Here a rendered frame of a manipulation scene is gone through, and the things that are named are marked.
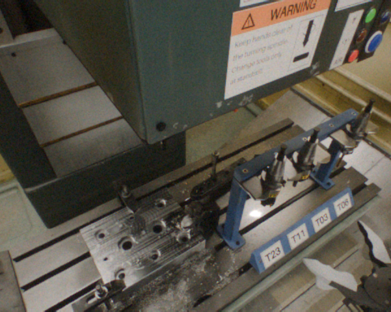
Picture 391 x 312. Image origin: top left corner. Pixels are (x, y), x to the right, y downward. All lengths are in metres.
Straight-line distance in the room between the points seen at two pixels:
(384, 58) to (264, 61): 1.07
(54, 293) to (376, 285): 0.80
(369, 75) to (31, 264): 1.42
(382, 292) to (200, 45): 0.47
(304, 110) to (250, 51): 1.33
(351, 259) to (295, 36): 1.05
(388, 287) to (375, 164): 0.99
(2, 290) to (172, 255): 0.71
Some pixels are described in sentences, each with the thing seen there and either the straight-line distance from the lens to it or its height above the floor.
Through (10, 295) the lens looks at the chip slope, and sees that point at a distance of 1.39.
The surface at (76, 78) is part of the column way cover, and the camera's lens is 1.03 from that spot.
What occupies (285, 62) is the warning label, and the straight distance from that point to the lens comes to 0.44.
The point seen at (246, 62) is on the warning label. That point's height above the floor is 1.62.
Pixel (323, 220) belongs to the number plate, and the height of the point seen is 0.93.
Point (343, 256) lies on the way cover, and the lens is 1.32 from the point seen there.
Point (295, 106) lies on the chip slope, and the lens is 1.71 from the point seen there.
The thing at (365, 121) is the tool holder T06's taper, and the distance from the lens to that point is 0.97.
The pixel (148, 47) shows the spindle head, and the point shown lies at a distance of 0.30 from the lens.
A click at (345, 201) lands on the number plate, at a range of 1.19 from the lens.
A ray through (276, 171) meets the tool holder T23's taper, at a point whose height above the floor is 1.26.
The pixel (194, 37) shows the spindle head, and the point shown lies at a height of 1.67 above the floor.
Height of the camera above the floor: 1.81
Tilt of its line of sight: 47 degrees down
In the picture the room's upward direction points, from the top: 4 degrees clockwise
